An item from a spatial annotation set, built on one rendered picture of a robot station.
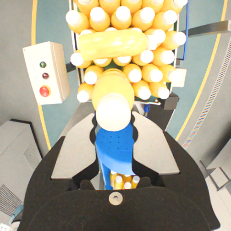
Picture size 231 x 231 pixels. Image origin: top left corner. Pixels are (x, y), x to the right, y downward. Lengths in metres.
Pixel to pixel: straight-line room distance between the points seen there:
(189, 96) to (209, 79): 0.44
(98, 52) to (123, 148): 0.31
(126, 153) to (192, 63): 1.63
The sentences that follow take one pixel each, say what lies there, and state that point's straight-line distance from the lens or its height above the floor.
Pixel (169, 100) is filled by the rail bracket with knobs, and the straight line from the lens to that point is 0.53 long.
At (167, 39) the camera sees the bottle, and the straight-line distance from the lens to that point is 0.42.
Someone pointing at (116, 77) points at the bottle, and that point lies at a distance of 0.16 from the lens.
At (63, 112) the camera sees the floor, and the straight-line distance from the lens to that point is 1.80.
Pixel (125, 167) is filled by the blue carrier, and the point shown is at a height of 1.23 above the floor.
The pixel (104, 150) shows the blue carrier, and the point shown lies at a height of 1.17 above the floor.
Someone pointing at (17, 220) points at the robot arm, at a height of 1.40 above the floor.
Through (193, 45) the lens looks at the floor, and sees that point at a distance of 1.81.
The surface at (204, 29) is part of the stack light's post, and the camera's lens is 0.62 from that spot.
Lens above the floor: 1.43
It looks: 61 degrees down
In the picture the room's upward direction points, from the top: 176 degrees clockwise
